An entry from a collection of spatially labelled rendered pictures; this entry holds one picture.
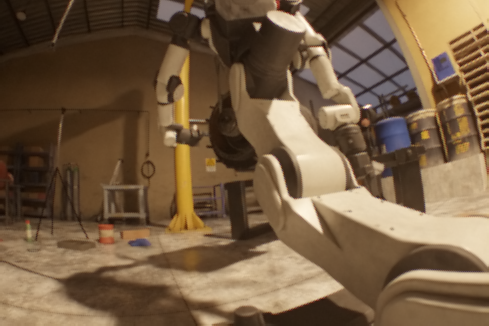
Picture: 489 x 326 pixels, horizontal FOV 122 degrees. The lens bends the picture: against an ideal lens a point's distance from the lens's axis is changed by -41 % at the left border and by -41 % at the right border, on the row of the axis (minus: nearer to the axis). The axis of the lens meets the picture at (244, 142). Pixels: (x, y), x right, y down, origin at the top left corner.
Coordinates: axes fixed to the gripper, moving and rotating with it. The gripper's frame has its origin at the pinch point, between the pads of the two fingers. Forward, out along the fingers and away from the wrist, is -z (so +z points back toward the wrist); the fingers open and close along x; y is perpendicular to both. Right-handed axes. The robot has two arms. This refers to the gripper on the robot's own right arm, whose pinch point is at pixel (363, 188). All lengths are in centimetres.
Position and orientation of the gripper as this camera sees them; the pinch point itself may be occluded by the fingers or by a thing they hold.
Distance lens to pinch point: 68.6
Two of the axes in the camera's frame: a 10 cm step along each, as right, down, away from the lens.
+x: 0.0, 3.3, 9.4
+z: -1.9, -9.3, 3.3
